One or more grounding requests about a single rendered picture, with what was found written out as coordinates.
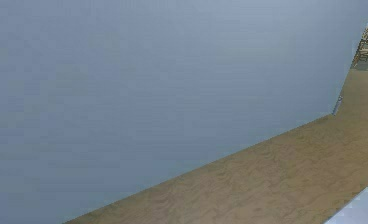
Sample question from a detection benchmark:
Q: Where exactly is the yellow wooden chair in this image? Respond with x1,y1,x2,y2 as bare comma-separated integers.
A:
351,27,368,69

